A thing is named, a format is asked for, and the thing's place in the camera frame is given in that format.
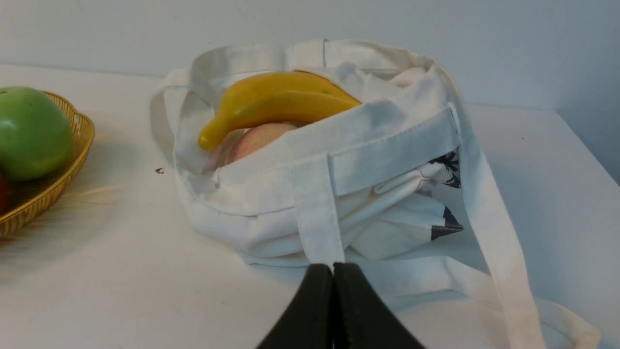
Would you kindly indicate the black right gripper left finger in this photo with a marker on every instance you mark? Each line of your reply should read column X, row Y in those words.
column 305, row 324

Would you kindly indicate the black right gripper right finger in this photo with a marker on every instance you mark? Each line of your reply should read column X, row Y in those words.
column 361, row 319

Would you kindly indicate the yellow banana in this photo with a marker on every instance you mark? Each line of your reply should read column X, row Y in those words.
column 281, row 96

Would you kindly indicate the white cloth tote bag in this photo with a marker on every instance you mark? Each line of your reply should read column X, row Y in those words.
column 352, row 186

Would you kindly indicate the pink peach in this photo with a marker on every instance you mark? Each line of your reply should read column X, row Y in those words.
column 256, row 138

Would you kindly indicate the yellow wicker-style plate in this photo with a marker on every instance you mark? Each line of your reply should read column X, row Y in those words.
column 26, row 201

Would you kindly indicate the green apple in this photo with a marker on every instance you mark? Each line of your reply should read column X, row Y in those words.
column 35, row 135

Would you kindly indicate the red apple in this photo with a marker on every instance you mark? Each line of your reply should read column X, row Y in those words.
column 4, row 193

